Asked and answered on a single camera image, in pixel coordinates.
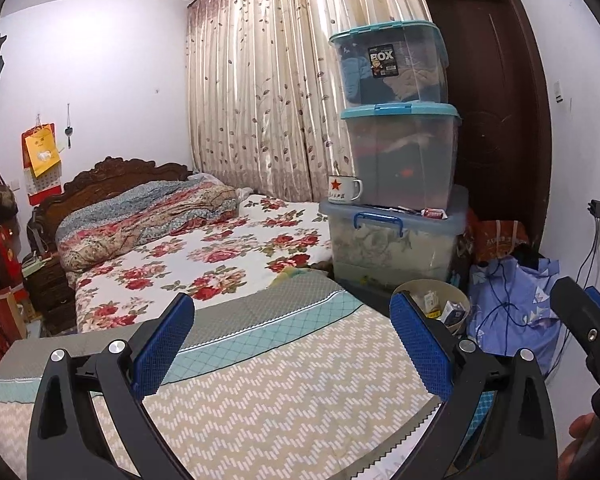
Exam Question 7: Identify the person's right hand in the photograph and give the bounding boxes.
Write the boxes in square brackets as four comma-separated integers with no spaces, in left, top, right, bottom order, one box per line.
[559,412,599,471]

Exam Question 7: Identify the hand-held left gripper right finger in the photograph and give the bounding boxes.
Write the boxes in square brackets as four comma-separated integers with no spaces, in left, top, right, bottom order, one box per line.
[389,290,561,480]

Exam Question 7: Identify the orange red bag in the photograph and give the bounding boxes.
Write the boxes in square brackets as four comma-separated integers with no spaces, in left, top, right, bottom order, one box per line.
[472,220,530,263]

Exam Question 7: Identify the floral quilt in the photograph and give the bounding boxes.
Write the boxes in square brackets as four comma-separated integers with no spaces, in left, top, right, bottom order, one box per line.
[55,175,241,273]

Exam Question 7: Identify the red wall calendar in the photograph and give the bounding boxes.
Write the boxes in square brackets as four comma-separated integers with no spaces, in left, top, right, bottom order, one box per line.
[22,122,63,206]

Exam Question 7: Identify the dark wooden nightstand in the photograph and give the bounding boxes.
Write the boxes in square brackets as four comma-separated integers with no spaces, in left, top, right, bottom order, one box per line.
[22,255,78,333]

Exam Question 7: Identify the red gift bag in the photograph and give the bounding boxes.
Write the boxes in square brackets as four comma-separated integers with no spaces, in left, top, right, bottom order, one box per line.
[0,226,21,286]

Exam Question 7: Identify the yellow paper bag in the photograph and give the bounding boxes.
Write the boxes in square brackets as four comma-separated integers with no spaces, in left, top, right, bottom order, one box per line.
[22,127,62,177]

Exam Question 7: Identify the dark wooden door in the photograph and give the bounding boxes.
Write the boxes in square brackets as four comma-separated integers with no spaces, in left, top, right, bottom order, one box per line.
[410,0,553,261]

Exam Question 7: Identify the green white book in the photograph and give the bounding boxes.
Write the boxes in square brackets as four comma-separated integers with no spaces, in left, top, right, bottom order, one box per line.
[22,255,56,276]

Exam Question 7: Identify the clear storage box blue handle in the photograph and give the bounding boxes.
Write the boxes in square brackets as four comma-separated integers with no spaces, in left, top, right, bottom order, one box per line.
[319,185,471,295]

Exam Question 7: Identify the blue white small box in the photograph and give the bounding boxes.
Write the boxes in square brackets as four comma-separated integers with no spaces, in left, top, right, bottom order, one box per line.
[439,300,468,325]

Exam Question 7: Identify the black cable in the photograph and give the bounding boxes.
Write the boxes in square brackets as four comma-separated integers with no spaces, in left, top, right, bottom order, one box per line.
[550,215,600,366]

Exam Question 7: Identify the clear storage box teal lid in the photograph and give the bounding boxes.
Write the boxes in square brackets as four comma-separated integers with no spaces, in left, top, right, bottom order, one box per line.
[341,102,463,211]

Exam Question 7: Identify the brown paper bag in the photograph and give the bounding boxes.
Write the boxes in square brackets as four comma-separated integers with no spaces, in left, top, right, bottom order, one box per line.
[0,287,28,341]

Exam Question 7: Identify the brown handbag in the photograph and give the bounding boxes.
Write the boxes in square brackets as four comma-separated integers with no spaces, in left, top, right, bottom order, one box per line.
[0,165,19,218]

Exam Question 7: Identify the enamel mug with red star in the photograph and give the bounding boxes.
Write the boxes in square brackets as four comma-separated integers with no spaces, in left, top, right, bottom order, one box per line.
[327,174,363,205]

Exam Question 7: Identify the light blue cloth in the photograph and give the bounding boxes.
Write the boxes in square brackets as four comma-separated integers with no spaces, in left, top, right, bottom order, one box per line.
[467,255,563,376]

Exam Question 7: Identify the beige waste basket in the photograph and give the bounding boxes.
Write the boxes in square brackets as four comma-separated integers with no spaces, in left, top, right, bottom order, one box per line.
[394,279,472,336]

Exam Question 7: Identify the beige leaf print curtain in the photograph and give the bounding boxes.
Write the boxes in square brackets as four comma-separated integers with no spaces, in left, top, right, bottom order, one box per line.
[186,0,433,201]

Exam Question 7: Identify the carved wooden headboard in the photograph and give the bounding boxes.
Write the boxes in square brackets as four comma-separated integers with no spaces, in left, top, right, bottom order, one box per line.
[32,156,193,241]

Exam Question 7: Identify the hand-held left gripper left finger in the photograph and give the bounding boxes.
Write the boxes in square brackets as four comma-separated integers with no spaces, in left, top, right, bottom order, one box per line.
[27,292,197,480]

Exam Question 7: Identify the clear storage box black label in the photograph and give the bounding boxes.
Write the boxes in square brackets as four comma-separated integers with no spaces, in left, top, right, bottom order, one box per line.
[328,21,451,108]

